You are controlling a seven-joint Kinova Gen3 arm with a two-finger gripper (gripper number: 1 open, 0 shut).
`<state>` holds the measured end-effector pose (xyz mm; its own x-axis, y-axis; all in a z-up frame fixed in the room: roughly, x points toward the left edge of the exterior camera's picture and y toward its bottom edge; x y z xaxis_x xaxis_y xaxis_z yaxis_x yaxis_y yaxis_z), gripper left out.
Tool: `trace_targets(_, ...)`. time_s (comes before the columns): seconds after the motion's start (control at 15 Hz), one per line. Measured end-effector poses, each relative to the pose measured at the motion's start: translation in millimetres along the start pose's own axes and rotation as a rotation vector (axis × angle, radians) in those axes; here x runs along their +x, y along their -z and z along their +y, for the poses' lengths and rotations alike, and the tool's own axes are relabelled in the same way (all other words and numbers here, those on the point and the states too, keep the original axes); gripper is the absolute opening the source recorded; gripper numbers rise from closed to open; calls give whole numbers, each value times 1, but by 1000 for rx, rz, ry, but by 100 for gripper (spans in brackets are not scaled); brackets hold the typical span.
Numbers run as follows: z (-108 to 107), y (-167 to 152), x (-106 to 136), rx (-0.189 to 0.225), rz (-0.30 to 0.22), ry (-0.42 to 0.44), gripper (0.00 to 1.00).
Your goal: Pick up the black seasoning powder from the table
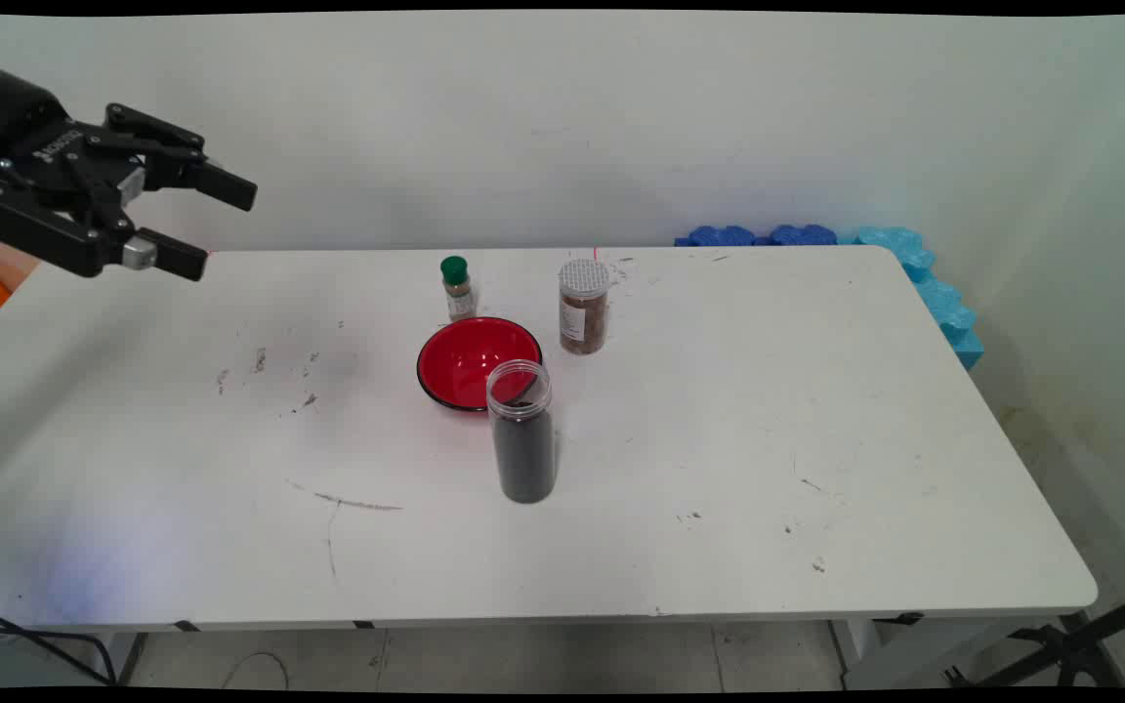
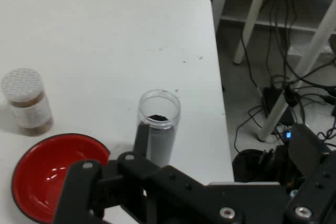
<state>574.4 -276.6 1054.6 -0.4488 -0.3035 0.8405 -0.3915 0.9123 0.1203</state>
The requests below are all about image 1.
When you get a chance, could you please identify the red bowl with black rim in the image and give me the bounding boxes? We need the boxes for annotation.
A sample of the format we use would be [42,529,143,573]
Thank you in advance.
[416,316,544,412]

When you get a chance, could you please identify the clear jar of black seeds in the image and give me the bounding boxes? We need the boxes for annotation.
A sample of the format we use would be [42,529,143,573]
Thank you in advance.
[485,359,557,505]

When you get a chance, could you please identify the white table leg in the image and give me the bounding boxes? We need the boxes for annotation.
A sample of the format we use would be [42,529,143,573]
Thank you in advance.
[831,618,1022,689]
[84,633,148,684]

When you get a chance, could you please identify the black floor cable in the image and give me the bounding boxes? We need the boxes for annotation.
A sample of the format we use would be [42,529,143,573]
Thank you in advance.
[0,602,119,684]

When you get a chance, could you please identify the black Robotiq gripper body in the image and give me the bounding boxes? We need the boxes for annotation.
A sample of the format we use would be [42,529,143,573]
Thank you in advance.
[0,54,139,216]

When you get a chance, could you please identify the white-lidded brown spice jar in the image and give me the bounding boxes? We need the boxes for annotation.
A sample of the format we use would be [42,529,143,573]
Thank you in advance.
[559,258,611,355]

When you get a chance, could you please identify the light blue foam mat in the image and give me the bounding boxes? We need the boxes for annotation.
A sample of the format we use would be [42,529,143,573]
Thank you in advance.
[841,226,985,372]

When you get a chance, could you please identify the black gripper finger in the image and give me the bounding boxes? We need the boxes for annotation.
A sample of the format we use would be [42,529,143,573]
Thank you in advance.
[84,103,258,212]
[0,188,209,282]

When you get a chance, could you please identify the small green-capped spice bottle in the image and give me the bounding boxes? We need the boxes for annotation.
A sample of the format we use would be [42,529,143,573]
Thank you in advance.
[439,256,478,323]

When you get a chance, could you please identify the black tripod stand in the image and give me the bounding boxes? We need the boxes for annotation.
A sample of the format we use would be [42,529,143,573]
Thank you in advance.
[948,584,1125,687]

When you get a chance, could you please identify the thin grey floor wire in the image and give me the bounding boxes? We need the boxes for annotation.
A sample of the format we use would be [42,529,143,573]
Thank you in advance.
[221,651,290,689]

